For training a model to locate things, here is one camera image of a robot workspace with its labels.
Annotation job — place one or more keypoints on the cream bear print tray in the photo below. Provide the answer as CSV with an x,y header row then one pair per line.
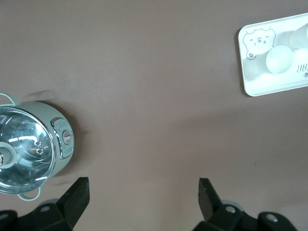
x,y
264,84

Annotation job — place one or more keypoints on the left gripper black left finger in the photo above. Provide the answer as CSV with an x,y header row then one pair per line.
x,y
77,195

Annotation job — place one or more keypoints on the brown table cover mat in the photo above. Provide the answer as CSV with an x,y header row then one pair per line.
x,y
154,96

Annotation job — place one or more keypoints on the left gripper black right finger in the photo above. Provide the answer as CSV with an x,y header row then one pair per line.
x,y
208,199

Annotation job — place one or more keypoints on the white IKEA cup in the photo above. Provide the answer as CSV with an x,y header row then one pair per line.
x,y
298,37
279,60

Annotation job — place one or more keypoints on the glass pot lid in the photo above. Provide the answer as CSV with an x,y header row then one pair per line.
x,y
26,144

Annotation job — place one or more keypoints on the grey-green electric cooking pot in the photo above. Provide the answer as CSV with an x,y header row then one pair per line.
x,y
43,109

